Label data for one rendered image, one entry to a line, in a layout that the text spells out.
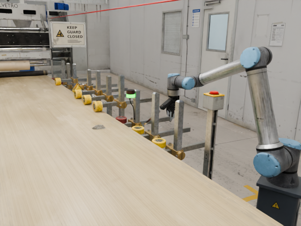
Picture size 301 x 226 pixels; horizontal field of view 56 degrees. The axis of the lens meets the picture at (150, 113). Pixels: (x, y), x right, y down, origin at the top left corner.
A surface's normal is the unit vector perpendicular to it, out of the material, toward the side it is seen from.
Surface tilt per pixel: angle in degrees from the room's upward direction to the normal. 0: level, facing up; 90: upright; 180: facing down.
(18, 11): 90
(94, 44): 90
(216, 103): 90
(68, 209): 0
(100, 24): 90
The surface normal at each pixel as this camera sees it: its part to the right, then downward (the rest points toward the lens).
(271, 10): -0.90, 0.10
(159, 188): 0.02, -0.96
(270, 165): -0.74, 0.25
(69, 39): 0.51, 0.24
